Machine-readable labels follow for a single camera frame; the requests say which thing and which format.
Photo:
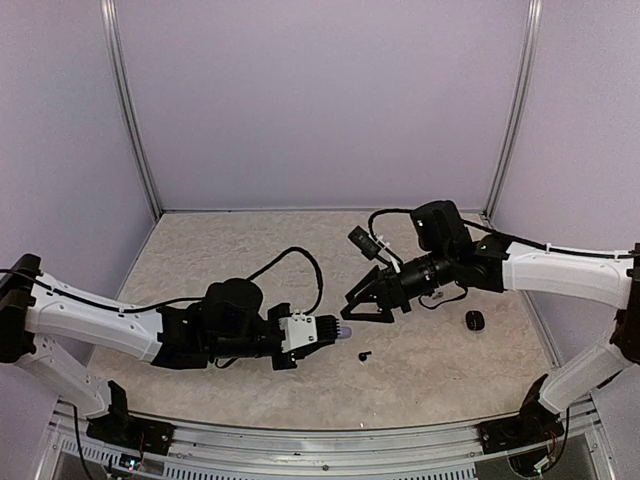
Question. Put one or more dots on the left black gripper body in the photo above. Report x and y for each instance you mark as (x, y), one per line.
(289, 363)

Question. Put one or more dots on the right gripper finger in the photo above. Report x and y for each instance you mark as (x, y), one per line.
(366, 288)
(367, 309)

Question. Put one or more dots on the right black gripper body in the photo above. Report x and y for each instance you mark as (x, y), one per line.
(399, 297)

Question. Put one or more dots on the lilac earbud charging case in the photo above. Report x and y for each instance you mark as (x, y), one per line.
(344, 332)

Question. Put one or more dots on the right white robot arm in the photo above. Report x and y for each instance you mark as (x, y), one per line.
(501, 262)

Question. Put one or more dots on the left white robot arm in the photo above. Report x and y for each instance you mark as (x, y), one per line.
(181, 334)

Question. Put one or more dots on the black earbud charging case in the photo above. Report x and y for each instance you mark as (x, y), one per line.
(475, 320)

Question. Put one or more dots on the black earbud near front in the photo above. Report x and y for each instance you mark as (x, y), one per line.
(364, 356)

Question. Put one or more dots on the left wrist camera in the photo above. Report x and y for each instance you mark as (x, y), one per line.
(299, 331)

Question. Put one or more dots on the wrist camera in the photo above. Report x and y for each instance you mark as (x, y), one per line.
(373, 249)
(299, 331)

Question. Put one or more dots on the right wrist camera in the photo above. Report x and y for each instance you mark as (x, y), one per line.
(373, 249)

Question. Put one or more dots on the front aluminium rail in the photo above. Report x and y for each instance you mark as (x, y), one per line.
(201, 450)

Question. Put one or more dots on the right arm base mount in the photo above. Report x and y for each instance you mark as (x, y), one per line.
(533, 423)

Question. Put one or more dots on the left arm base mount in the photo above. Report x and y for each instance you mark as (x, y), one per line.
(119, 427)

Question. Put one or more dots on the right aluminium frame post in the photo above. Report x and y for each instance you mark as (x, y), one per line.
(517, 108)

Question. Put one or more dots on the aluminium frame post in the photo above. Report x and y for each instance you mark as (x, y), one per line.
(517, 108)
(117, 59)

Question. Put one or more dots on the left aluminium frame post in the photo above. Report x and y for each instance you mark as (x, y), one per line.
(117, 59)

